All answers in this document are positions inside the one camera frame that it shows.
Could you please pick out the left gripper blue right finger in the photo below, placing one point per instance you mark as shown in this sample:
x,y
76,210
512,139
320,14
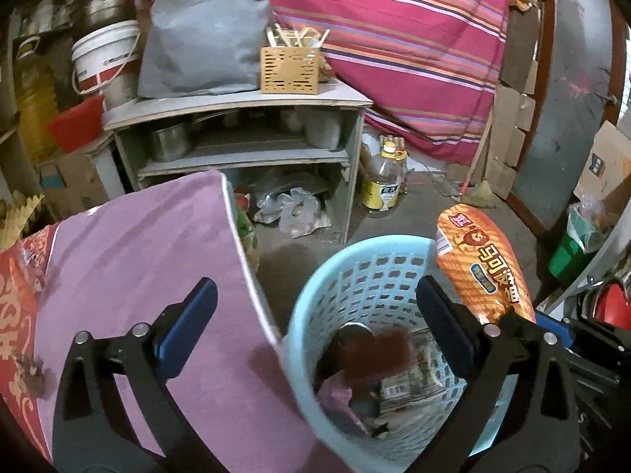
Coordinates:
x,y
517,412

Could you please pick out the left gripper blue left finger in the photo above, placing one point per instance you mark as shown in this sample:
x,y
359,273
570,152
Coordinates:
x,y
92,430

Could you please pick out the camouflage patterned wrapper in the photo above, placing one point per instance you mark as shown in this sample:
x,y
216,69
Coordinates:
x,y
428,376

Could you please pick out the orange snack bag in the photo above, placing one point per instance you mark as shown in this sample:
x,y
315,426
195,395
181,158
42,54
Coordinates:
x,y
479,261

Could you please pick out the dark red sponge block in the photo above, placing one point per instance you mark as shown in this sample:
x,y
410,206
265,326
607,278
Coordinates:
x,y
389,353

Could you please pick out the pink plastic wrapper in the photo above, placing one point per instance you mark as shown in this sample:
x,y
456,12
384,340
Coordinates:
x,y
334,397

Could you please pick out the black ribbed cup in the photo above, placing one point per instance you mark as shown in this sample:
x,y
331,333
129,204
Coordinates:
x,y
335,357

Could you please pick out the red patterned towel mat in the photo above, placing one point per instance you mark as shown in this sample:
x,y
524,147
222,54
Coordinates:
x,y
23,272

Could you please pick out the light blue plastic basket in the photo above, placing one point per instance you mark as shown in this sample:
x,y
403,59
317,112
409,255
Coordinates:
x,y
374,283

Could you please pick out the yellow egg carton tray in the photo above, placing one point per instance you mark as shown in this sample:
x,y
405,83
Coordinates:
x,y
19,221

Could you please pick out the cardboard box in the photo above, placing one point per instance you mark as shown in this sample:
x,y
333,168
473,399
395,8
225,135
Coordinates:
x,y
89,177

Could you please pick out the oil bottle on floor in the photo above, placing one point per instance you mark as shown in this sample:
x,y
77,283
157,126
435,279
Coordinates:
x,y
381,178

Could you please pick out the red plastic basket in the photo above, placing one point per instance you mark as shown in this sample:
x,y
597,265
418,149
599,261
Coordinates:
x,y
77,127

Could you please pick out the grey low shelf cabinet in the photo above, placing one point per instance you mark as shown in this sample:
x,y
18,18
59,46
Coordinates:
x,y
241,134

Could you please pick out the striped red curtain cloth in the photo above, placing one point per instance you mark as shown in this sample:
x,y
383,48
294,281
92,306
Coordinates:
x,y
429,67

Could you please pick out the white plastic bucket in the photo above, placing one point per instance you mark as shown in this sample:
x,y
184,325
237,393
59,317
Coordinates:
x,y
105,55

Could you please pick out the large oil jug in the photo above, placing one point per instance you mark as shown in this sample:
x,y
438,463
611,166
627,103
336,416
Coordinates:
x,y
36,100

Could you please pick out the grey felt cover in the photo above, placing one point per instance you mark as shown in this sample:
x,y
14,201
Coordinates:
x,y
204,47

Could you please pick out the wooden utensil holder box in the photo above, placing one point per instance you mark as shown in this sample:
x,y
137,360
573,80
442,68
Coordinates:
x,y
292,62

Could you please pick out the steel stock pot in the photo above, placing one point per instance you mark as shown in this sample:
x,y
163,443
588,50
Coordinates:
x,y
95,14

